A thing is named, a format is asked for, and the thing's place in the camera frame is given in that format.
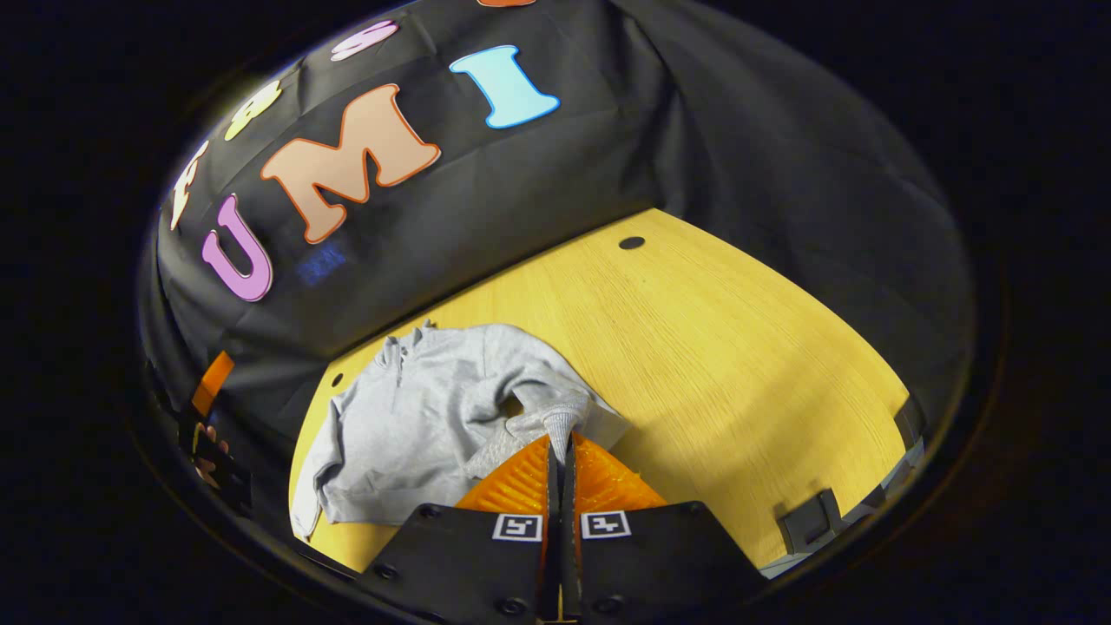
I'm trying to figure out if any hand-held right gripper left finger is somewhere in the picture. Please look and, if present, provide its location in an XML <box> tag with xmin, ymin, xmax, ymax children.
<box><xmin>360</xmin><ymin>434</ymin><xmax>561</xmax><ymax>625</ymax></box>

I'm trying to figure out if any dark table edge bracket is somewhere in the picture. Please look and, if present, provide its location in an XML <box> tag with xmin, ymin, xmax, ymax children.
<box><xmin>777</xmin><ymin>488</ymin><xmax>845</xmax><ymax>556</ymax></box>

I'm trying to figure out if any black backdrop cloth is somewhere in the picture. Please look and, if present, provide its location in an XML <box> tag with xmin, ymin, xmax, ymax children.
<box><xmin>139</xmin><ymin>0</ymin><xmax>977</xmax><ymax>539</ymax></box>

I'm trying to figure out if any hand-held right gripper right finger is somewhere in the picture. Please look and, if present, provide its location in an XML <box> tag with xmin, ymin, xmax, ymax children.
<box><xmin>560</xmin><ymin>431</ymin><xmax>769</xmax><ymax>625</ymax></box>

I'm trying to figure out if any grey sweatshirt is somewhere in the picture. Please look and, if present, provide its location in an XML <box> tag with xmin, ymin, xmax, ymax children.
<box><xmin>291</xmin><ymin>321</ymin><xmax>630</xmax><ymax>543</ymax></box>

